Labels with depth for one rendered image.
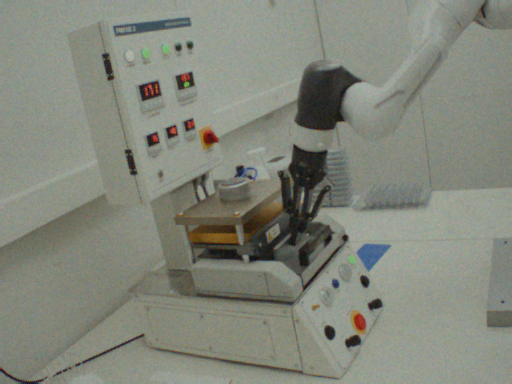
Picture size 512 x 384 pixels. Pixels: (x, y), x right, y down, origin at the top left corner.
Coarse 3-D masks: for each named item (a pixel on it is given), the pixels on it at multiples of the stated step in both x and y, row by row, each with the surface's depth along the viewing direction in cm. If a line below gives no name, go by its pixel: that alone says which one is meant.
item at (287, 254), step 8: (304, 232) 131; (288, 240) 123; (304, 240) 130; (336, 240) 130; (280, 248) 120; (288, 248) 123; (296, 248) 127; (320, 248) 124; (328, 248) 125; (336, 248) 130; (272, 256) 125; (280, 256) 120; (288, 256) 123; (296, 256) 122; (312, 256) 121; (320, 256) 121; (328, 256) 125; (288, 264) 119; (296, 264) 118; (312, 264) 118; (320, 264) 121; (296, 272) 114; (304, 272) 114; (312, 272) 117; (304, 280) 114
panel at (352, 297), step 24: (336, 264) 127; (312, 288) 116; (336, 288) 122; (360, 288) 130; (312, 312) 112; (336, 312) 119; (360, 312) 126; (336, 336) 115; (360, 336) 121; (336, 360) 111
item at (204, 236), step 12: (276, 204) 133; (264, 216) 126; (204, 228) 126; (216, 228) 124; (228, 228) 123; (252, 228) 120; (192, 240) 126; (204, 240) 124; (216, 240) 122; (228, 240) 120
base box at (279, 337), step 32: (160, 320) 131; (192, 320) 125; (224, 320) 120; (256, 320) 115; (288, 320) 111; (192, 352) 129; (224, 352) 123; (256, 352) 118; (288, 352) 114; (320, 352) 110
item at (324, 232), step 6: (324, 228) 125; (330, 228) 127; (318, 234) 122; (324, 234) 124; (330, 234) 127; (312, 240) 119; (318, 240) 121; (324, 240) 128; (330, 240) 127; (306, 246) 116; (312, 246) 118; (318, 246) 121; (300, 252) 115; (306, 252) 115; (312, 252) 118; (300, 258) 116; (306, 258) 115; (300, 264) 117; (306, 264) 116
